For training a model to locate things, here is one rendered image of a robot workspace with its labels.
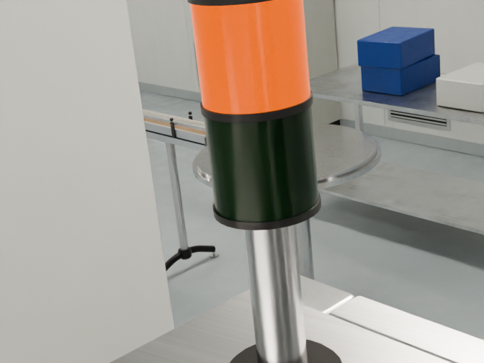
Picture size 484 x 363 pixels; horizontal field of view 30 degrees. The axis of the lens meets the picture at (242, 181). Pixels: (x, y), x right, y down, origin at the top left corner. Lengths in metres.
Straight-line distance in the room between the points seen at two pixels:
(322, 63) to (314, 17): 0.39
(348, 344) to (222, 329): 0.07
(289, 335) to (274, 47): 0.14
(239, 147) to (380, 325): 0.17
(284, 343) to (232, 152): 0.10
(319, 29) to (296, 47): 7.09
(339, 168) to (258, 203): 3.80
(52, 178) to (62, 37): 0.31
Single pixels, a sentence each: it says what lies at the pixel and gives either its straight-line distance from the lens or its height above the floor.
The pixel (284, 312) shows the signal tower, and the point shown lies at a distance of 0.43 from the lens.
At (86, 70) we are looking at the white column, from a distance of 2.04.
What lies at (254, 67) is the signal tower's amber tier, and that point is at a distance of 0.38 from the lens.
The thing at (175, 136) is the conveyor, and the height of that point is 0.89.
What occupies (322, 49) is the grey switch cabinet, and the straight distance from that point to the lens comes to 7.53.
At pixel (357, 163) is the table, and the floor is 0.93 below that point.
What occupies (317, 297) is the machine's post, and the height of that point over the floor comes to 2.10.
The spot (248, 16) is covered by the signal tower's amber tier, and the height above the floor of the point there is 2.29.
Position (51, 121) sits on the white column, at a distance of 2.01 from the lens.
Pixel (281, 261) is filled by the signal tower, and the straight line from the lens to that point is 0.42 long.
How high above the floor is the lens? 2.36
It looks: 20 degrees down
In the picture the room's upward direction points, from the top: 6 degrees counter-clockwise
